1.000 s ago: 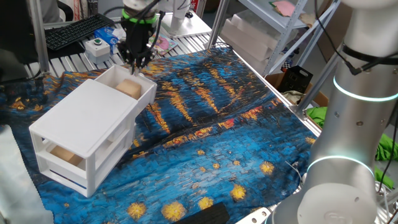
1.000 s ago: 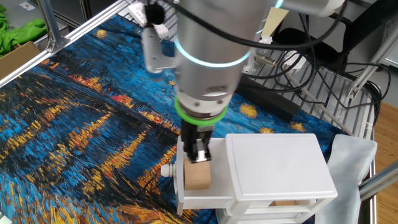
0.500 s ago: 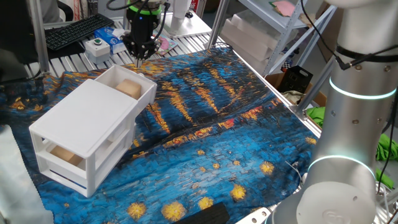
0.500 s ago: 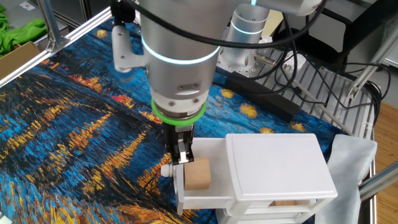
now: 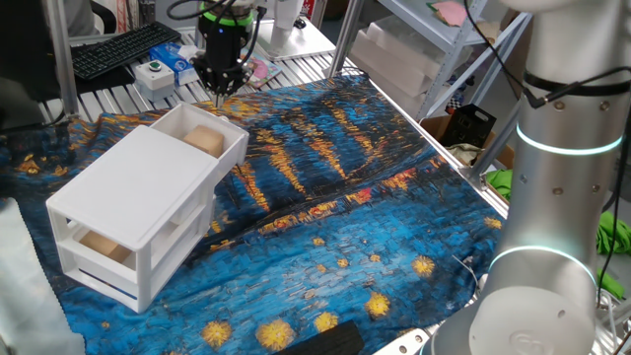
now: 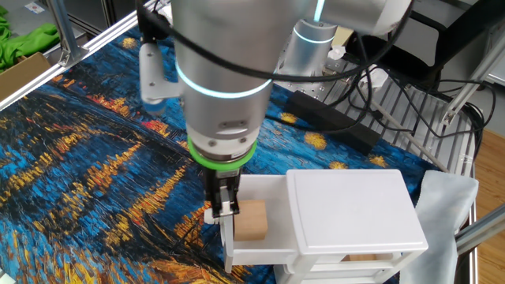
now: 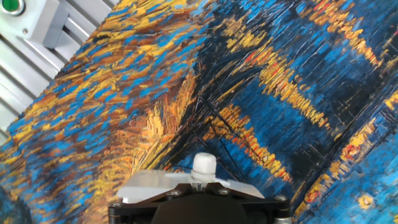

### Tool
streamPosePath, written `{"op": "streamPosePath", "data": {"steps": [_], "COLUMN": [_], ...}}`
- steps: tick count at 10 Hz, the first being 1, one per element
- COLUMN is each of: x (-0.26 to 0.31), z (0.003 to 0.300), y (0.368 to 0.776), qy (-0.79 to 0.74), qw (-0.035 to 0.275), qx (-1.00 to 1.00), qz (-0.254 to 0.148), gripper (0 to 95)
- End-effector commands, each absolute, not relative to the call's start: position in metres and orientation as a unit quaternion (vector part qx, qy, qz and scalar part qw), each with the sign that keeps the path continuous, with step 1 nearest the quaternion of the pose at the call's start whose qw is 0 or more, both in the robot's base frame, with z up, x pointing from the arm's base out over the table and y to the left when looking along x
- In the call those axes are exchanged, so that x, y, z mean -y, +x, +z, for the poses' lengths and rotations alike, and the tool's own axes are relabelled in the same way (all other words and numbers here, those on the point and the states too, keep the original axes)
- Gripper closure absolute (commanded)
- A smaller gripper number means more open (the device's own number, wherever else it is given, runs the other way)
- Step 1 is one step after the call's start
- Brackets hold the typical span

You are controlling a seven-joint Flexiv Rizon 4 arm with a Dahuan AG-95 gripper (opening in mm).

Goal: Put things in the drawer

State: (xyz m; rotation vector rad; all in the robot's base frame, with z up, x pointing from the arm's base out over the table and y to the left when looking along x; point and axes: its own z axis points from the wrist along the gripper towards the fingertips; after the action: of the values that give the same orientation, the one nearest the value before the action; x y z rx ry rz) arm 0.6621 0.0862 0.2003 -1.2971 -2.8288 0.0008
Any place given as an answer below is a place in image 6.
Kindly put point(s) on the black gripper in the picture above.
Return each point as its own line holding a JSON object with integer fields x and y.
{"x": 221, "y": 179}

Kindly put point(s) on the light wooden cube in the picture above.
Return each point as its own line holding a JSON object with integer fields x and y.
{"x": 252, "y": 221}

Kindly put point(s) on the white drawer with round knob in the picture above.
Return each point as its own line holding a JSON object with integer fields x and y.
{"x": 272, "y": 193}

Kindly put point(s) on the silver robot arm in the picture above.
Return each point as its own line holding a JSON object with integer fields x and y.
{"x": 221, "y": 59}

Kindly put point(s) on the white plastic drawer cabinet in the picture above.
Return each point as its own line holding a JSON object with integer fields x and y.
{"x": 355, "y": 213}

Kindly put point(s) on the white plastic drawer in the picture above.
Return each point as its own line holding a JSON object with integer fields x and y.
{"x": 339, "y": 272}

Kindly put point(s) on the black foam block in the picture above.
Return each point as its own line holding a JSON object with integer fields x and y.
{"x": 335, "y": 122}

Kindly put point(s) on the starry night painted tablecloth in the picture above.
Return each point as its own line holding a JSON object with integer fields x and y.
{"x": 59, "y": 197}

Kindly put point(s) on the crumpled white paper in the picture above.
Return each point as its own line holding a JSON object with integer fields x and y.
{"x": 336, "y": 52}
{"x": 376, "y": 79}

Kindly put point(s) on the beige board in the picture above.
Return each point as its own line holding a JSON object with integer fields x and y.
{"x": 344, "y": 35}

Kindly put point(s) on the pale grey cloth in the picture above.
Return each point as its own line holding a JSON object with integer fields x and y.
{"x": 442, "y": 221}

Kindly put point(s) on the brown cardboard box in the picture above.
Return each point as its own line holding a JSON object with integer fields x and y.
{"x": 19, "y": 75}

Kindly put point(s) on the green cloth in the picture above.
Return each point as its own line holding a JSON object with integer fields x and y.
{"x": 27, "y": 43}

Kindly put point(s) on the small printed card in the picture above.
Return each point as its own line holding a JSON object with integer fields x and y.
{"x": 34, "y": 7}

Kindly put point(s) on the black office chair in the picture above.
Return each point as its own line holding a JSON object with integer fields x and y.
{"x": 453, "y": 39}

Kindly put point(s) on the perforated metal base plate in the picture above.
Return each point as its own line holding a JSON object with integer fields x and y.
{"x": 311, "y": 91}

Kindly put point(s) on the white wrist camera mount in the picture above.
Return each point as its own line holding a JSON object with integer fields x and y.
{"x": 152, "y": 75}

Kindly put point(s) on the aluminium table edge rail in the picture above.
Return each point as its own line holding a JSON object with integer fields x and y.
{"x": 39, "y": 84}

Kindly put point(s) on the aluminium frame post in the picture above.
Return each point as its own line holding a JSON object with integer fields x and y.
{"x": 65, "y": 27}
{"x": 481, "y": 230}
{"x": 469, "y": 84}

